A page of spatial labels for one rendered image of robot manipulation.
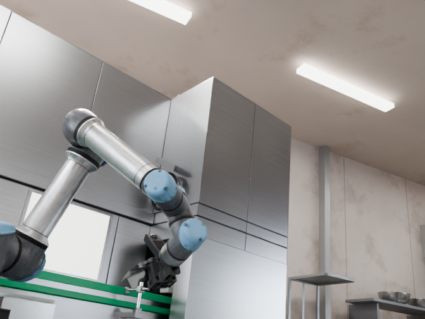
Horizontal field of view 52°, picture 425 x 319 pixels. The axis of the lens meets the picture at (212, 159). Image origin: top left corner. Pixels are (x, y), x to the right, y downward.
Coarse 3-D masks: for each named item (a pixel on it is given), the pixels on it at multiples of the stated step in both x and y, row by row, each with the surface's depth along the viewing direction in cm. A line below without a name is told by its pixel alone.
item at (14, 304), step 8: (0, 304) 133; (8, 304) 134; (16, 304) 135; (24, 304) 137; (32, 304) 139; (40, 304) 140; (48, 304) 142; (16, 312) 135; (24, 312) 136; (32, 312) 138; (40, 312) 140; (48, 312) 141
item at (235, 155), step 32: (192, 96) 252; (224, 96) 245; (192, 128) 240; (224, 128) 239; (256, 128) 259; (288, 128) 282; (192, 160) 229; (224, 160) 233; (256, 160) 252; (288, 160) 274; (192, 192) 219; (224, 192) 227; (256, 192) 245; (288, 192) 266; (160, 224) 230; (224, 224) 222; (256, 224) 238
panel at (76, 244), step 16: (32, 192) 193; (32, 208) 192; (80, 208) 207; (64, 224) 200; (80, 224) 205; (96, 224) 211; (48, 240) 193; (64, 240) 198; (80, 240) 204; (96, 240) 209; (48, 256) 192; (64, 256) 196; (80, 256) 202; (96, 256) 207; (64, 272) 195; (80, 272) 200; (96, 272) 205
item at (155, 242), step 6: (150, 234) 136; (156, 234) 138; (144, 240) 136; (150, 240) 133; (156, 240) 134; (162, 240) 136; (150, 246) 132; (156, 246) 131; (162, 246) 132; (156, 252) 129
